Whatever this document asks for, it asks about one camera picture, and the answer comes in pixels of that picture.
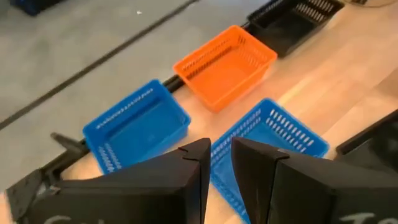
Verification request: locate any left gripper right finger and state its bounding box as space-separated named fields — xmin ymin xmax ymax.
xmin=231 ymin=136 xmax=398 ymax=224

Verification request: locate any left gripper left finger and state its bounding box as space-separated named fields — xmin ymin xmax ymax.
xmin=18 ymin=138 xmax=211 ymax=224

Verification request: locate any blue plastic basket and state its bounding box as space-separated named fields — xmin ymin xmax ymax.
xmin=210 ymin=98 xmax=330 ymax=224
xmin=82 ymin=79 xmax=192 ymax=175

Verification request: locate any black plastic basket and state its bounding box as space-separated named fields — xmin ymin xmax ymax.
xmin=335 ymin=108 xmax=398 ymax=175
xmin=246 ymin=0 xmax=345 ymax=58

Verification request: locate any orange plastic basket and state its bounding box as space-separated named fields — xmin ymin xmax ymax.
xmin=172 ymin=24 xmax=278 ymax=113

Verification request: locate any dark blue crate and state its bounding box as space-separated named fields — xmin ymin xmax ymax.
xmin=8 ymin=0 xmax=63 ymax=17

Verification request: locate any black aluminium frame rail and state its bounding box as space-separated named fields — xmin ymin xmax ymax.
xmin=40 ymin=21 xmax=251 ymax=184

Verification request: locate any black corner bracket plate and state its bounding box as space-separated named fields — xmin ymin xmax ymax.
xmin=5 ymin=167 xmax=60 ymax=222

